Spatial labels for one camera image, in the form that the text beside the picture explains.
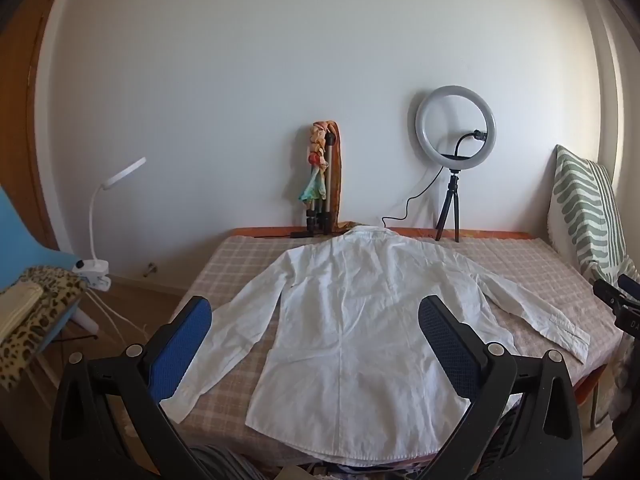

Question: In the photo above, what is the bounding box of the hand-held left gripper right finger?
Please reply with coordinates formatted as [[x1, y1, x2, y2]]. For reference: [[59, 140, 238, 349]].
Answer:
[[417, 295, 585, 480]]

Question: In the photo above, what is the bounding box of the white long-sleeved shirt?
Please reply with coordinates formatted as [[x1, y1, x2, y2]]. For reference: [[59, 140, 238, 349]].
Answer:
[[161, 225, 592, 461]]

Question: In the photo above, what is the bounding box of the small black tripod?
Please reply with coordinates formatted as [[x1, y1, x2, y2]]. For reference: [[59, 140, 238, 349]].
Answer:
[[434, 166, 462, 244]]

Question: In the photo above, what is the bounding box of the cream folded cloth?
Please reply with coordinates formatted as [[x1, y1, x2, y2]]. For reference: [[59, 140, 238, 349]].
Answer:
[[0, 282, 45, 342]]

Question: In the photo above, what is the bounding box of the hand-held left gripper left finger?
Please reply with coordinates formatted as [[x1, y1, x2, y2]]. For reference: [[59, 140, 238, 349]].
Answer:
[[49, 296, 213, 480]]

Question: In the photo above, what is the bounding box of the wooden door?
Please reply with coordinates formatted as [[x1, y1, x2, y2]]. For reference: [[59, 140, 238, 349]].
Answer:
[[0, 0, 69, 261]]

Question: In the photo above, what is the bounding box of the white framed window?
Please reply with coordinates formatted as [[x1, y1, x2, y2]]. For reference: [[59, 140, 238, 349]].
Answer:
[[597, 5, 640, 196]]

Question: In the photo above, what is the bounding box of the white ring light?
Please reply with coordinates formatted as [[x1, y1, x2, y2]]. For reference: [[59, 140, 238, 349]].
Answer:
[[415, 85, 498, 162]]

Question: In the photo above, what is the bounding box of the silver tripod stand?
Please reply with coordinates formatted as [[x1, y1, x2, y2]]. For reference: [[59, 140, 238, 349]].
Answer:
[[302, 132, 337, 237]]

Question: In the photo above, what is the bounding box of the blue chair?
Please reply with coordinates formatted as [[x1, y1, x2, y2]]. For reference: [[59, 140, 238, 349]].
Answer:
[[0, 182, 101, 391]]

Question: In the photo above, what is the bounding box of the orange scarf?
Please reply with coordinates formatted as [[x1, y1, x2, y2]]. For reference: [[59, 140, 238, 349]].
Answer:
[[326, 119, 361, 235]]

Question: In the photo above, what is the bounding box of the black ring light cable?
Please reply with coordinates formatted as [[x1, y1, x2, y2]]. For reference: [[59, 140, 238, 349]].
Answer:
[[381, 167, 444, 233]]

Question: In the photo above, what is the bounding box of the leopard print cloth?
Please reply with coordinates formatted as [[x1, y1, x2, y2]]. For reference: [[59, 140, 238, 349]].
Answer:
[[0, 266, 89, 391]]

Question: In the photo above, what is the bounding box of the white clip desk lamp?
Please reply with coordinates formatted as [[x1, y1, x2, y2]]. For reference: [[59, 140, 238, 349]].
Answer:
[[71, 156, 147, 292]]

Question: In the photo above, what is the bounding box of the colourful printed cloth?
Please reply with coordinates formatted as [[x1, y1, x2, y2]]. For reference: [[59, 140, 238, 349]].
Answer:
[[299, 121, 332, 207]]

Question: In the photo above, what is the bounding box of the beige checked blanket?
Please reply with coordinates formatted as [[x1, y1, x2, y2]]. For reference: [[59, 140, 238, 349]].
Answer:
[[177, 232, 618, 471]]

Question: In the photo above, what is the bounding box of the green striped white pillow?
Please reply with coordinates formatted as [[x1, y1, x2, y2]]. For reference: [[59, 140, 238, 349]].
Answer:
[[547, 144, 632, 287]]

